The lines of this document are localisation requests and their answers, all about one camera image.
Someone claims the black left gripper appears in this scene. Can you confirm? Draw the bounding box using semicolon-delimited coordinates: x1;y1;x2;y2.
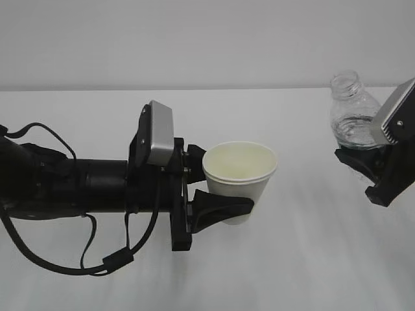
126;103;254;252

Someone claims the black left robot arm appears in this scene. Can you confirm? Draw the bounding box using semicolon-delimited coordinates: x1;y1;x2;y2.
1;101;254;251

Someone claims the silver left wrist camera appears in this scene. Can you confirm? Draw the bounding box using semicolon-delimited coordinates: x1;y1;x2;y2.
147;100;174;167

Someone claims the clear water bottle green label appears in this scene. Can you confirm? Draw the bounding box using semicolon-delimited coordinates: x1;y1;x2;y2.
330;69;381;151

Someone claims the black left camera cable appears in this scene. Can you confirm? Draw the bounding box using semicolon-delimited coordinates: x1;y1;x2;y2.
0;122;163;277

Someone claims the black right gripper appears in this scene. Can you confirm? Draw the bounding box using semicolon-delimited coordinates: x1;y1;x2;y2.
335;136;414;207

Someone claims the white paper cup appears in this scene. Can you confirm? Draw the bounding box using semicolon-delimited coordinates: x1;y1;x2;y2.
202;141;279;226

